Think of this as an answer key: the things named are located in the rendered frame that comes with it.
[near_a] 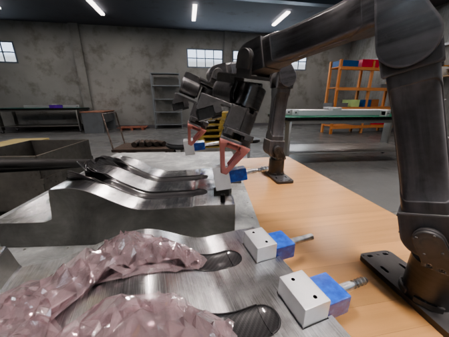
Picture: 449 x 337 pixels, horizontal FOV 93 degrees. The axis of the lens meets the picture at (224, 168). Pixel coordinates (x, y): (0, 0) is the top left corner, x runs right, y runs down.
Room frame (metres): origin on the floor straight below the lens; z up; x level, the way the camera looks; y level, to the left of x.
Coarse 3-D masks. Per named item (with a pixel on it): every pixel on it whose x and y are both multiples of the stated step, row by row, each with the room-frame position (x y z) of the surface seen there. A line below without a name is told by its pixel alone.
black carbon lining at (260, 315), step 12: (216, 252) 0.30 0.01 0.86; (228, 252) 0.30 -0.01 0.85; (204, 264) 0.27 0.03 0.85; (216, 264) 0.28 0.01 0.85; (228, 264) 0.28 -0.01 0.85; (228, 312) 0.19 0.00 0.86; (240, 312) 0.19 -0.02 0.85; (252, 312) 0.19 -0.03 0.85; (264, 312) 0.19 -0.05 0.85; (276, 312) 0.19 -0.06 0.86; (240, 324) 0.18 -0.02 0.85; (252, 324) 0.18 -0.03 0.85; (264, 324) 0.18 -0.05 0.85; (276, 324) 0.18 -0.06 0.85; (240, 336) 0.17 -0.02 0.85; (252, 336) 0.17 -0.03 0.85; (264, 336) 0.17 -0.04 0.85
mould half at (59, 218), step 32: (128, 160) 0.61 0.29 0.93; (64, 192) 0.39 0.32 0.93; (96, 192) 0.40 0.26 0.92; (0, 224) 0.38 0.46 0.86; (32, 224) 0.38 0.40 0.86; (64, 224) 0.39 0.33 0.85; (96, 224) 0.39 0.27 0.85; (128, 224) 0.39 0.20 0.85; (160, 224) 0.40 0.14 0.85; (192, 224) 0.40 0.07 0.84; (224, 224) 0.40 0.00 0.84
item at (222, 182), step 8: (216, 168) 0.45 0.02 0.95; (240, 168) 0.46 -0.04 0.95; (256, 168) 0.48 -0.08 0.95; (264, 168) 0.48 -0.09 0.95; (216, 176) 0.45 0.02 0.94; (224, 176) 0.45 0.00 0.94; (232, 176) 0.46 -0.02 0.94; (240, 176) 0.46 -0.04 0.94; (216, 184) 0.45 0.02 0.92; (224, 184) 0.45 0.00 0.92
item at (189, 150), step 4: (184, 140) 0.76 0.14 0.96; (200, 140) 0.80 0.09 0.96; (184, 144) 0.75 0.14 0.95; (188, 144) 0.76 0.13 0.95; (196, 144) 0.76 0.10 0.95; (200, 144) 0.77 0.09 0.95; (204, 144) 0.78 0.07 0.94; (208, 144) 0.79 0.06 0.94; (212, 144) 0.79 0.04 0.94; (184, 148) 0.75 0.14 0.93; (188, 148) 0.76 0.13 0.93; (192, 148) 0.76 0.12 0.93; (196, 148) 0.76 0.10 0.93; (200, 148) 0.77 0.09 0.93; (204, 148) 0.77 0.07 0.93; (188, 152) 0.76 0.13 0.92; (192, 152) 0.76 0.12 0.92
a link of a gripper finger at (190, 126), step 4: (188, 120) 0.75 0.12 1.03; (188, 124) 0.73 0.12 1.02; (192, 124) 0.73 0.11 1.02; (196, 124) 0.74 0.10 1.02; (188, 128) 0.74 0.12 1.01; (192, 128) 0.74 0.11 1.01; (196, 128) 0.75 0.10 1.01; (200, 128) 0.74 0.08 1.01; (188, 132) 0.74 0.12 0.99; (200, 132) 0.74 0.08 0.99; (204, 132) 0.74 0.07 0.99; (188, 136) 0.75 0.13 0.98; (196, 136) 0.75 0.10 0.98; (200, 136) 0.75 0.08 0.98; (188, 140) 0.75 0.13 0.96; (192, 140) 0.76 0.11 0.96; (196, 140) 0.75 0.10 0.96; (192, 144) 0.75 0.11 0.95
